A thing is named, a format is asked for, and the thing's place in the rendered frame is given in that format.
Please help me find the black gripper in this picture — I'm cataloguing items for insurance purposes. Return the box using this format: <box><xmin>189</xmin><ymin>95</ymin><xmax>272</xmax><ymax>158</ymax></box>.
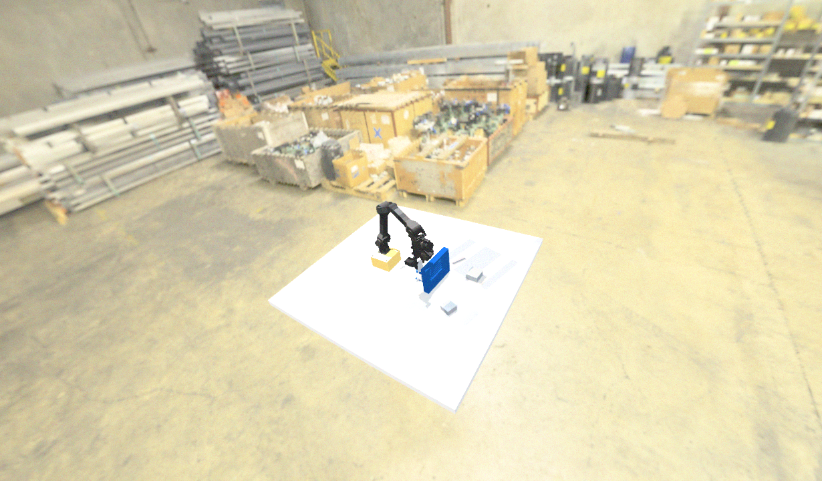
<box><xmin>404</xmin><ymin>246</ymin><xmax>425</xmax><ymax>270</ymax></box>

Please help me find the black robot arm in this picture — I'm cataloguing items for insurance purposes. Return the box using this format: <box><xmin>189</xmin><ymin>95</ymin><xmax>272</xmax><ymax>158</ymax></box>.
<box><xmin>375</xmin><ymin>201</ymin><xmax>434</xmax><ymax>261</ymax></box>

